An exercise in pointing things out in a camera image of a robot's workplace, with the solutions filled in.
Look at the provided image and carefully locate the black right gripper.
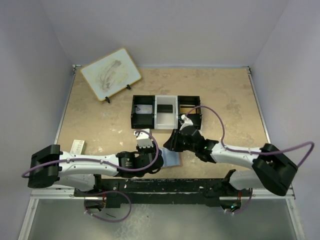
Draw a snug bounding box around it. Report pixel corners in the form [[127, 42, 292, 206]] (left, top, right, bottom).
[[163, 129, 197, 153]]

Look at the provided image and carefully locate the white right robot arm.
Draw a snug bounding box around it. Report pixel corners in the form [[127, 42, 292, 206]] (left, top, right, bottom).
[[163, 126, 298, 196]]

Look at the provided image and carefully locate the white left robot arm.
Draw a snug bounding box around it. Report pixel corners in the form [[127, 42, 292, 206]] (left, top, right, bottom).
[[22, 144, 164, 196]]

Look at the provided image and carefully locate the gold card in bin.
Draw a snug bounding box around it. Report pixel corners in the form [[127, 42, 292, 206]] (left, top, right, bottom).
[[179, 104, 198, 115]]

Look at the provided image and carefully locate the black card in bin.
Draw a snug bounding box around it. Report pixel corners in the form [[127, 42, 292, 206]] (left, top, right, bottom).
[[157, 104, 174, 113]]

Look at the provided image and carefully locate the silver card in bin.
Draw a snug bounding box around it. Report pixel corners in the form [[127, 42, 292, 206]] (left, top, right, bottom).
[[134, 104, 153, 115]]

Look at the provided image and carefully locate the black right bin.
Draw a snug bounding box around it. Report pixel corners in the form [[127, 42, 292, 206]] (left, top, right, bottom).
[[177, 95, 202, 130]]

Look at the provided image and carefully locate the black bin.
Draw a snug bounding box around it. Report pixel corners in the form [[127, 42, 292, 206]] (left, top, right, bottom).
[[177, 95, 202, 130], [130, 95, 155, 129]]

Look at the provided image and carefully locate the white middle bin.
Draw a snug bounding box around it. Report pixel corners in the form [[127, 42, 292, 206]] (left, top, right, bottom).
[[154, 95, 178, 130]]

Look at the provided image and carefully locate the black left bin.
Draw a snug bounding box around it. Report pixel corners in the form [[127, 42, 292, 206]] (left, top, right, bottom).
[[130, 95, 155, 129]]

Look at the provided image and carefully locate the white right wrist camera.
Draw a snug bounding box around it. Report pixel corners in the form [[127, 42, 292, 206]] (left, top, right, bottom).
[[178, 114, 194, 131]]

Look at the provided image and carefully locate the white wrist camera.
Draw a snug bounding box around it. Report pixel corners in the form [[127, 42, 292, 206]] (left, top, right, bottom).
[[133, 128, 154, 151], [178, 114, 194, 131]]

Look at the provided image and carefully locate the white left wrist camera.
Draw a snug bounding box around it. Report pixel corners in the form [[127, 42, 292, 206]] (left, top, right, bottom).
[[133, 128, 154, 151]]

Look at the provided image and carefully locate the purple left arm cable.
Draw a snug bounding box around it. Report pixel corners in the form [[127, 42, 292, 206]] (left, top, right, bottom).
[[21, 129, 161, 179]]

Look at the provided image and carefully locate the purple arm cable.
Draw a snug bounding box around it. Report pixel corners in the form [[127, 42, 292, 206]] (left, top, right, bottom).
[[186, 105, 315, 171], [21, 129, 161, 179]]

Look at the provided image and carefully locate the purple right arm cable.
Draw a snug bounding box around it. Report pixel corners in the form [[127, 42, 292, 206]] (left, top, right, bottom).
[[186, 105, 315, 171]]

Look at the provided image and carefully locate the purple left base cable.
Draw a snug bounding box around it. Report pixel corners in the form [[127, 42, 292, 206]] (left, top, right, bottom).
[[83, 188, 133, 223]]

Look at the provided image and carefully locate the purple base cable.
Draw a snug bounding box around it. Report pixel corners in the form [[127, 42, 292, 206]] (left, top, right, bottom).
[[223, 187, 254, 216], [83, 188, 133, 223]]

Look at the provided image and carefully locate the whiteboard with orange frame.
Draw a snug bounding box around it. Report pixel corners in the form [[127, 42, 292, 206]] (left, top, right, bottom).
[[80, 47, 142, 103]]

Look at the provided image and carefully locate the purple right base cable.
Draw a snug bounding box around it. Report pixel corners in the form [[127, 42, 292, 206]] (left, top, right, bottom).
[[223, 187, 254, 216]]

